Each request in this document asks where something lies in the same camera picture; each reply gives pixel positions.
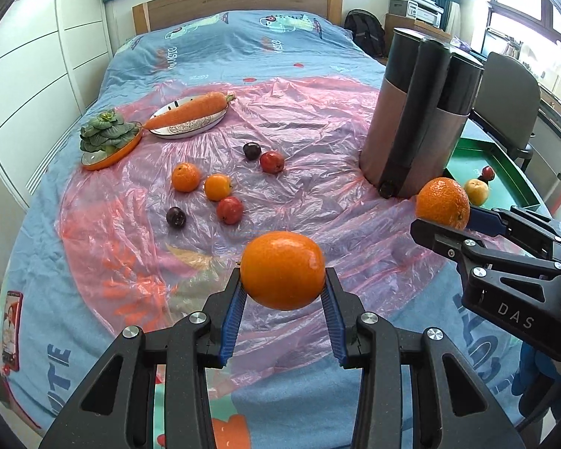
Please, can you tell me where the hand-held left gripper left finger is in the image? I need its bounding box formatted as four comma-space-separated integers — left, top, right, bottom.
40, 266, 244, 449

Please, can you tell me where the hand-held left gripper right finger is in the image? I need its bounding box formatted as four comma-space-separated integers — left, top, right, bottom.
322, 266, 527, 449

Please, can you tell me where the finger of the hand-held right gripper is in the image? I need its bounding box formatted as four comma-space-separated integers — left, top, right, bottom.
410, 218, 561, 284
467, 205, 561, 245

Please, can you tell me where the orange tangerine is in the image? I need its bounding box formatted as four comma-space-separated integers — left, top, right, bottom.
240, 231, 327, 311
204, 173, 233, 202
171, 162, 202, 193
415, 177, 471, 231

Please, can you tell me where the green tray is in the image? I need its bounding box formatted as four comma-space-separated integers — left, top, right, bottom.
442, 133, 550, 211

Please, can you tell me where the person's right hand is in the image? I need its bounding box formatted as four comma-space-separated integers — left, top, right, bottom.
518, 340, 561, 415

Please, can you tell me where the yellow apple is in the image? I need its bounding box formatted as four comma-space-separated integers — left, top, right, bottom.
464, 178, 491, 207

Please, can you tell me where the black copper kitchen appliance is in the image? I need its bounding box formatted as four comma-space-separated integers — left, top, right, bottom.
359, 27, 486, 199

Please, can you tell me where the grey office chair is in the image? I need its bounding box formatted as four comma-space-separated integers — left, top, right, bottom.
470, 51, 540, 171

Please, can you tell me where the pink plastic sheet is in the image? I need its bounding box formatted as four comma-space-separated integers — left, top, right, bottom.
58, 75, 510, 384

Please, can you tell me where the white patterned plate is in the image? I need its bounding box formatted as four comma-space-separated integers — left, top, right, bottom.
148, 98, 228, 140

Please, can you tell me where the orange plate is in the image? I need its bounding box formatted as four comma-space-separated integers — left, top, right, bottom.
82, 124, 143, 171

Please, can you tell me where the carrot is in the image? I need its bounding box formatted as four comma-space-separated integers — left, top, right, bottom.
141, 92, 237, 132

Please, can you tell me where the red phone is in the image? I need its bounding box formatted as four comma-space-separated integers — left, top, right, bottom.
0, 290, 24, 372

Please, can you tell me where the black backpack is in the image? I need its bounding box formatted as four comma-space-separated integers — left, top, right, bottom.
343, 8, 386, 59

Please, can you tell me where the white printer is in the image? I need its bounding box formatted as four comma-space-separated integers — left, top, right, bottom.
388, 0, 445, 26

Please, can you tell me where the green bok choy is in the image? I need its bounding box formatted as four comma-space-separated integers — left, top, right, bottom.
79, 109, 141, 155

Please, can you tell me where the blue printed bedsheet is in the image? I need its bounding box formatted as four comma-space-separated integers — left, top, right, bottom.
0, 9, 557, 449

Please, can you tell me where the wooden headboard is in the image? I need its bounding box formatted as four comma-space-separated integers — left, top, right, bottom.
132, 0, 344, 36

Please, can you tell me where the white wardrobe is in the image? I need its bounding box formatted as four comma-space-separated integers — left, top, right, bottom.
0, 0, 114, 225

